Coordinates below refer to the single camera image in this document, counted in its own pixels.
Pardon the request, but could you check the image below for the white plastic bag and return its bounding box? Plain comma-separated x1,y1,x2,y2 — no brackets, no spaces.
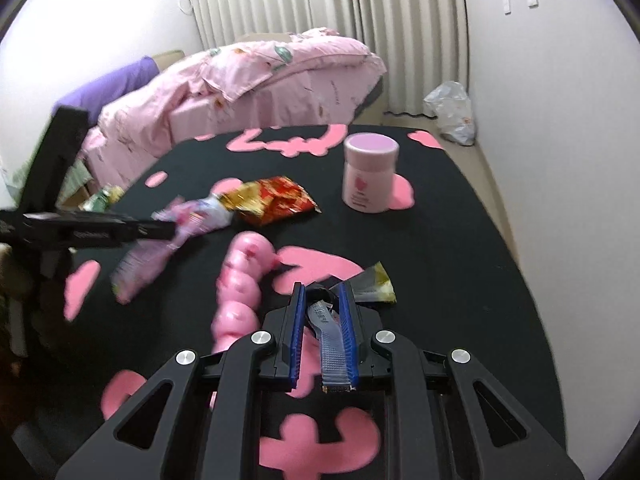
424,81,475,145

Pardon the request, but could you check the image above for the silver yellow wrapper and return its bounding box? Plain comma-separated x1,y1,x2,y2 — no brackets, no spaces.
352,261,397,306

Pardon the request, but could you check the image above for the grey silver wrapper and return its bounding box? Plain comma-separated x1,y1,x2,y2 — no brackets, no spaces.
305,282,351,395

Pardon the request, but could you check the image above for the pink white snack packet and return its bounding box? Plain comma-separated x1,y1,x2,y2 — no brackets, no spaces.
110,195,236,306

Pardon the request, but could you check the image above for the yellow plastic trash bag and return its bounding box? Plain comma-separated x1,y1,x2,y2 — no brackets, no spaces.
62,160,126,213

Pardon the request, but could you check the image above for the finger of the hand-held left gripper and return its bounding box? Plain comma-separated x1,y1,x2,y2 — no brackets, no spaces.
132,216,178,242

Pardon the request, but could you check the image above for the beige bed headboard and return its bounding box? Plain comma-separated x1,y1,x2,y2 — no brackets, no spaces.
152,49,186,68

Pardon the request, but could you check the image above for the red gold snack wrapper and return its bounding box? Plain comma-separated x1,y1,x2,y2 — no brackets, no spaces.
220,176,321,226

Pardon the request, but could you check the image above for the black pink-patterned tablecloth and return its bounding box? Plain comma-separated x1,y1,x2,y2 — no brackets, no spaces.
15,122,566,480

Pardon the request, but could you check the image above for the white pleated curtain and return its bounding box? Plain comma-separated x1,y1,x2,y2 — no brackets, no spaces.
185,0,468,123

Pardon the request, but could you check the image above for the pink white jar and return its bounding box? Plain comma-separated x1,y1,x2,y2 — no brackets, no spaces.
342,132,401,214

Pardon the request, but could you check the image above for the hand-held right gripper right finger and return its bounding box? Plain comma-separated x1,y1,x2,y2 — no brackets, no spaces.
336,281,586,480

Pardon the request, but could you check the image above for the purple pillow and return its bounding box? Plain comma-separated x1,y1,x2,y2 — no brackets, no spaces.
52,56,161,116

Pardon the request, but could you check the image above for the pink caterpillar toy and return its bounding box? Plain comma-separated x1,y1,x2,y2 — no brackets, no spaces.
209,230,281,408

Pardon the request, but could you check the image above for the pink floral duvet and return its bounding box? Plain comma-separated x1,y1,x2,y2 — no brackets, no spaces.
80,27,388,171

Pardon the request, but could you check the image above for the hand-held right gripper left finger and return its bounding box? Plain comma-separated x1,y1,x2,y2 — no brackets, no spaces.
55,282,307,480

